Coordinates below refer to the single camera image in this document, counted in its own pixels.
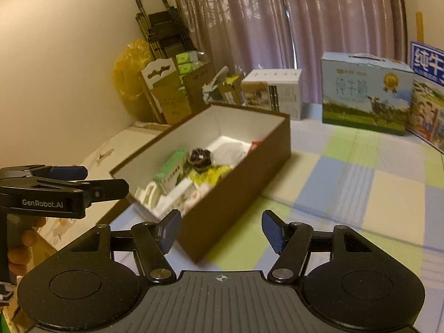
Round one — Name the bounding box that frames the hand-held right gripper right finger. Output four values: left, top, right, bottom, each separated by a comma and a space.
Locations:
261, 210, 379, 285

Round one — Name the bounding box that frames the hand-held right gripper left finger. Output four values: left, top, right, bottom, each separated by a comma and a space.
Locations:
65, 209, 182, 285

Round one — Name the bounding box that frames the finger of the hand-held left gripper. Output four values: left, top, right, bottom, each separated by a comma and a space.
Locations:
50, 165, 89, 182
84, 178, 130, 209

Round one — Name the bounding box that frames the long white medicine box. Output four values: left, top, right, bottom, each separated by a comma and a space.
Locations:
162, 184, 199, 213

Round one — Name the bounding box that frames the white plastic holder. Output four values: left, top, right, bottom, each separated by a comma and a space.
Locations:
135, 183, 164, 216

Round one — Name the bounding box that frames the green and white medicine box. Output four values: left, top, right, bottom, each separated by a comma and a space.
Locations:
154, 149, 190, 195

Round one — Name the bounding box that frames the brown cardboard box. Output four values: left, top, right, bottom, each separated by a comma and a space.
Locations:
109, 103, 291, 263

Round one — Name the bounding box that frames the yellow pouch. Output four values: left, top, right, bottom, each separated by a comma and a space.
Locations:
190, 164, 232, 187

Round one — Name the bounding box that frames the dark brown hair claw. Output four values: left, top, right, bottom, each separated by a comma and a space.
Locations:
187, 147, 212, 173

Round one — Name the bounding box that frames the white cloth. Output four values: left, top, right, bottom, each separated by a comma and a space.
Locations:
211, 142, 251, 168

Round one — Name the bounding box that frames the person's left hand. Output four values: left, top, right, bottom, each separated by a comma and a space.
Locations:
7, 228, 39, 278

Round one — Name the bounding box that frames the yellow plastic bag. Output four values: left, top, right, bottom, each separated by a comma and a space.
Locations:
111, 39, 154, 123

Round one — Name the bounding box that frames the cardboard box with white cutout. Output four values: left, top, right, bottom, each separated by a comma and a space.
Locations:
140, 58, 192, 124

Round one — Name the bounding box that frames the plain cardboard box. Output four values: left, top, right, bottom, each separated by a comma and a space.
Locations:
182, 62, 216, 112

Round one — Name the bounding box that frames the white appliance box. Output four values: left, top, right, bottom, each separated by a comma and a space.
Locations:
241, 69, 302, 121

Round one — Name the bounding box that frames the small cardboard box yellow flap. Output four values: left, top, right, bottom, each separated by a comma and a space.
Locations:
218, 72, 246, 107

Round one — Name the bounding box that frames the crumpled white paper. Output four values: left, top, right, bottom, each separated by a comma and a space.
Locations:
203, 65, 230, 105

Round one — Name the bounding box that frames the stack of green tissue packets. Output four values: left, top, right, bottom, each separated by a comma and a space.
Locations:
175, 51, 199, 88

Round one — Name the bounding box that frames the light blue milk carton box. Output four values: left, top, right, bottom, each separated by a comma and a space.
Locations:
321, 52, 415, 137

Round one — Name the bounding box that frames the black folding rack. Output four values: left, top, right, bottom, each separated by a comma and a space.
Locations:
135, 0, 195, 67

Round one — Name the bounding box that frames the dark blue milk carton box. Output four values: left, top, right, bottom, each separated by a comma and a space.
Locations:
405, 41, 444, 154

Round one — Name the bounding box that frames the purple patterned curtain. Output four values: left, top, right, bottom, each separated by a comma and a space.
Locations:
168, 0, 407, 105

